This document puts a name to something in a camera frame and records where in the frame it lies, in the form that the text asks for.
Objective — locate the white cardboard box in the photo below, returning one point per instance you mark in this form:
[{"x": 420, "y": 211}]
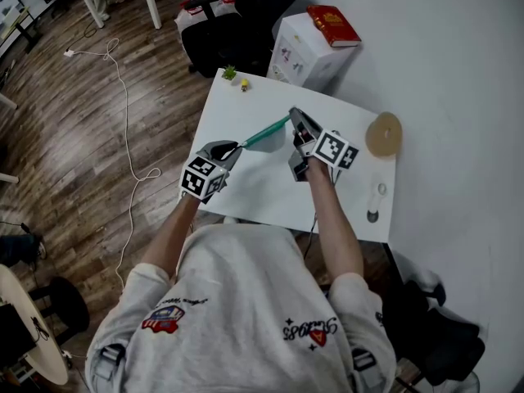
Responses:
[{"x": 311, "y": 61}]

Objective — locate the small yellow toy figure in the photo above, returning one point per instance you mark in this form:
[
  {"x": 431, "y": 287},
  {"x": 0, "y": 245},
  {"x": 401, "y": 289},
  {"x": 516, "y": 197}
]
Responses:
[{"x": 245, "y": 85}]

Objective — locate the person's left forearm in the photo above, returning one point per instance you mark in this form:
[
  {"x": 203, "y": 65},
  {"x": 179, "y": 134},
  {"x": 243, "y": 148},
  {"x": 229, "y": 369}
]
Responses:
[{"x": 172, "y": 236}]

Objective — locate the round white table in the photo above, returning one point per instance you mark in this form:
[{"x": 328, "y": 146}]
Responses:
[{"x": 24, "y": 301}]

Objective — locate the black laptop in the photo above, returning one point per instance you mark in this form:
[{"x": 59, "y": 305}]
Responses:
[{"x": 14, "y": 330}]

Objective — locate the black backpack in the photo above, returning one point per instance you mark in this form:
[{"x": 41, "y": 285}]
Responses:
[{"x": 434, "y": 334}]

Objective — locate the beige tape roll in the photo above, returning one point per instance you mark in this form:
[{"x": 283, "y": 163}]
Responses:
[{"x": 382, "y": 135}]

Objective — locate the white power plug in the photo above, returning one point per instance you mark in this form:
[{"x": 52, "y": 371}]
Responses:
[{"x": 68, "y": 53}]

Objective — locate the small green potted plant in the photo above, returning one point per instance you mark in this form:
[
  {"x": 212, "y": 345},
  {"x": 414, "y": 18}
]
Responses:
[{"x": 229, "y": 73}]

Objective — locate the white desk with black legs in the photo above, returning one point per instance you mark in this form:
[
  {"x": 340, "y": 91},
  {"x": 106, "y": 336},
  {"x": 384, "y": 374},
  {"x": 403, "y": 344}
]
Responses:
[{"x": 18, "y": 25}]

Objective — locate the black round stool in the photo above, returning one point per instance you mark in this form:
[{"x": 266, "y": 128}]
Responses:
[{"x": 65, "y": 305}]

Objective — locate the person's right forearm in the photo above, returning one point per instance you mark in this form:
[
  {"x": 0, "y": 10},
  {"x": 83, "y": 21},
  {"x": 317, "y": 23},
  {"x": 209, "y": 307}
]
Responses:
[{"x": 333, "y": 227}]

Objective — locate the red hardcover book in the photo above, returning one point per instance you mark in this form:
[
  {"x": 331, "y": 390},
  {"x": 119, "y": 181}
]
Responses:
[{"x": 337, "y": 27}]

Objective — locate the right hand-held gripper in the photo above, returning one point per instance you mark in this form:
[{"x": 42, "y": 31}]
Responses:
[{"x": 332, "y": 147}]

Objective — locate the black office chair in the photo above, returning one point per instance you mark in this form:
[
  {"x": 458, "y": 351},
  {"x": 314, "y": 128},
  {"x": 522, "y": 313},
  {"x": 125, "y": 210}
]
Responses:
[{"x": 229, "y": 39}]

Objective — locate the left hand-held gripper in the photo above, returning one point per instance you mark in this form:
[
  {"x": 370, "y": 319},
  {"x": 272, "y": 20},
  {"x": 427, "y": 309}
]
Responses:
[{"x": 201, "y": 175}]

